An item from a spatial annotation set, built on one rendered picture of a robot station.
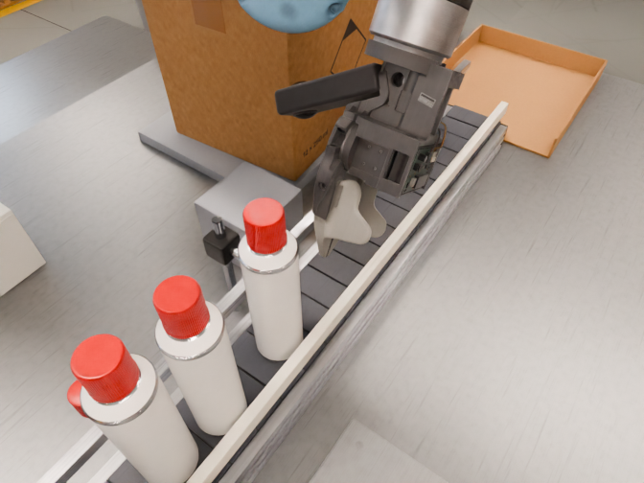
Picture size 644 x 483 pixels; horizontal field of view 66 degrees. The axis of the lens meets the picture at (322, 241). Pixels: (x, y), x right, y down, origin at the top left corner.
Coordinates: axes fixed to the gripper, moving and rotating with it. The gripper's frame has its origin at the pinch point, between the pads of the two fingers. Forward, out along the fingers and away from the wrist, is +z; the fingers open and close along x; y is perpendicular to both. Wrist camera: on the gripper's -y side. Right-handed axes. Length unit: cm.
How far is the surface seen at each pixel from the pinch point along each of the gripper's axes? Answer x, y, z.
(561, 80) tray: 68, 7, -23
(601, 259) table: 32.9, 26.1, -2.5
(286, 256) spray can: -10.7, 2.2, -2.2
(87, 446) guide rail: -23.2, -3.2, 14.6
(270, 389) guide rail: -9.2, 3.9, 11.9
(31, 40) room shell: 131, -267, 36
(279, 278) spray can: -10.9, 2.3, -0.2
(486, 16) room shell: 282, -72, -51
